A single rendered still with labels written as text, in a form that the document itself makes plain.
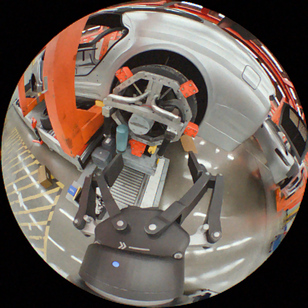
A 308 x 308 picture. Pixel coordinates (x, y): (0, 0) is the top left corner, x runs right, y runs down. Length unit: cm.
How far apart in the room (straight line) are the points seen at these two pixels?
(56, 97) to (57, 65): 18
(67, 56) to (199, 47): 74
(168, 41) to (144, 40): 16
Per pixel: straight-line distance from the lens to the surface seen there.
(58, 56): 62
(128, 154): 126
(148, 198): 123
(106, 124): 62
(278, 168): 258
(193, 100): 74
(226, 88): 84
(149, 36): 85
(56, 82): 62
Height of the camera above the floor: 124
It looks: 49 degrees down
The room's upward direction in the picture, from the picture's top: 24 degrees clockwise
